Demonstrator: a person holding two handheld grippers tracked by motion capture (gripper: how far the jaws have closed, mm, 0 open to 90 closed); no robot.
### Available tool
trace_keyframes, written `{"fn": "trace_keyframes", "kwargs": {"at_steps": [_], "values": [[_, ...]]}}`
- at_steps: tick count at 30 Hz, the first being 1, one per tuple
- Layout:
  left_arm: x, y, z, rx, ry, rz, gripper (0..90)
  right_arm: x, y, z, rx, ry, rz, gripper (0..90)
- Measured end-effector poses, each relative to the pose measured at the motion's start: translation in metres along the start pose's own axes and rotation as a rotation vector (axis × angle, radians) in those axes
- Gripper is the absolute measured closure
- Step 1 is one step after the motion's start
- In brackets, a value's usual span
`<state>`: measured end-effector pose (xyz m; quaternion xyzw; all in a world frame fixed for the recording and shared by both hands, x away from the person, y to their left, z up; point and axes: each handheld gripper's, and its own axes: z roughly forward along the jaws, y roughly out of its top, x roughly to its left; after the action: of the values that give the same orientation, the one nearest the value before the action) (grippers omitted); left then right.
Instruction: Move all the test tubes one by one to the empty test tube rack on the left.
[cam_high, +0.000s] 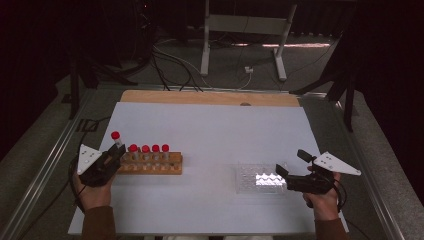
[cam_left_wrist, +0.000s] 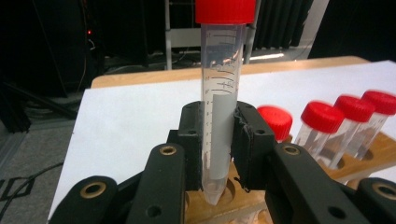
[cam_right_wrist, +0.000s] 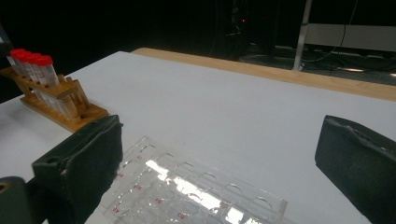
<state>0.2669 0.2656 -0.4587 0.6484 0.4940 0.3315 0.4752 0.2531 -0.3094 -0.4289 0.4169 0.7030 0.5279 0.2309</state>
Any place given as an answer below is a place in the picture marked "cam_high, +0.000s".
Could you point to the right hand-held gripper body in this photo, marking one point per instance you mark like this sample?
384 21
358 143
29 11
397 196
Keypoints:
333 163

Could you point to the clear acrylic test tube rack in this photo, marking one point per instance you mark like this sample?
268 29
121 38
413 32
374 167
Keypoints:
248 180

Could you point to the white power adapter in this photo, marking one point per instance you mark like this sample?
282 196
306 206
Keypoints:
248 70

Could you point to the white metal desk frame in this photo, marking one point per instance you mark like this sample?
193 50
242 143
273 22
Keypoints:
246 25

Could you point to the person's right hand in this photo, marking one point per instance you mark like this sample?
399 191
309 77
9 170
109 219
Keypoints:
325 206

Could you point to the aluminium floor rail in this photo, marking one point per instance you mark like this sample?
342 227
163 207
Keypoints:
41 180
370 176

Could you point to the black stand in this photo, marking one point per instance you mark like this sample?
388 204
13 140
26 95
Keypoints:
74 93
349 106

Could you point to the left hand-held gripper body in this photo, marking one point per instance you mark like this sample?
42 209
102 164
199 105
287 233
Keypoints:
87 158

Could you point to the person's left hand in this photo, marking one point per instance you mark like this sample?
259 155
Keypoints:
95 196

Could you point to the wooden test tube rack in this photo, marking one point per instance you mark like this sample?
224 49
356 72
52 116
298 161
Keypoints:
173 166

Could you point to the white table mat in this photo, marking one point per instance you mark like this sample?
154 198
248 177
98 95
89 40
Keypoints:
200 126

